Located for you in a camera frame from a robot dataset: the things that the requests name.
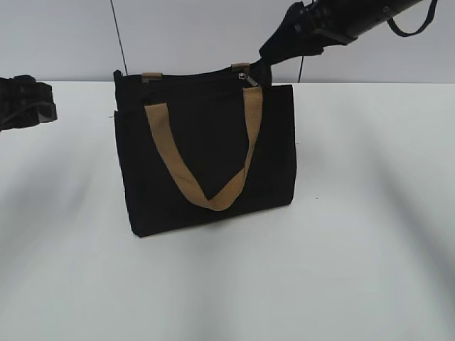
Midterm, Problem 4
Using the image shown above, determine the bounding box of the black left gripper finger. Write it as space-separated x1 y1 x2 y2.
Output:
37 102 58 123

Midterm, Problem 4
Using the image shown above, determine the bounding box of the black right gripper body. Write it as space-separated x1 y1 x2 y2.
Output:
284 1 347 45

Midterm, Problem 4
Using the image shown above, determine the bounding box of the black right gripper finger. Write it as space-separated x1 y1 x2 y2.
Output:
259 6 323 65

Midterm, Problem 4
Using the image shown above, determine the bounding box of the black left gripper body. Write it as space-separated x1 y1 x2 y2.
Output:
1 75 53 131

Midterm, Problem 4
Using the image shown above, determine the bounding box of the silver zipper pull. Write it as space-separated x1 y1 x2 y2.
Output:
238 72 259 87

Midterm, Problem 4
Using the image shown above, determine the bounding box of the black canvas tote bag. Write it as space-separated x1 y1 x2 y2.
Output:
113 61 297 237

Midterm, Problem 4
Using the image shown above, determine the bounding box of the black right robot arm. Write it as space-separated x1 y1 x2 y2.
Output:
259 0 437 65

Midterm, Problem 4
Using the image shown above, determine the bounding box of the tan rear bag handle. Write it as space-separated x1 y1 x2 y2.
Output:
141 63 250 83

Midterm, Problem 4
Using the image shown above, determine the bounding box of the tan bag handle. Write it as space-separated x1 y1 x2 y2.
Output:
145 87 263 212
141 63 250 83

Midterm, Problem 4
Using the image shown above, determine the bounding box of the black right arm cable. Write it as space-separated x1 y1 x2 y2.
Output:
387 0 439 37

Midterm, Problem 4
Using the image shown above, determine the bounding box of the tan front bag handle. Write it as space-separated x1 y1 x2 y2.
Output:
145 87 263 212

